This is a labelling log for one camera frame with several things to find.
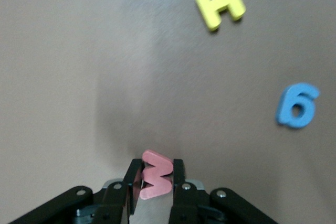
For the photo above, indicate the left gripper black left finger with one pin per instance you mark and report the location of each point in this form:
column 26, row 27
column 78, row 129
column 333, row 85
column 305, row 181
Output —
column 110, row 203

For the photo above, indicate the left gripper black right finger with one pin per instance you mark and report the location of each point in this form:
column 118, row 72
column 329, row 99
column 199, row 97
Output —
column 189, row 205

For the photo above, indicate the pink foam lowercase w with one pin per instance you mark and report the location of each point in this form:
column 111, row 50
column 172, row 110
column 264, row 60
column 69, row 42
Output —
column 157, row 182

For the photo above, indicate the blue foam lowercase g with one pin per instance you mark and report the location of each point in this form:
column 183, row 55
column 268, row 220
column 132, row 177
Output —
column 286, row 108

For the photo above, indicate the yellow foam uppercase H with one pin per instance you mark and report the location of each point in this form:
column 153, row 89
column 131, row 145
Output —
column 225, row 2

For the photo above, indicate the brown table cover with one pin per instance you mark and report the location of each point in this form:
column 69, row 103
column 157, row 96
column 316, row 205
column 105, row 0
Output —
column 52, row 51

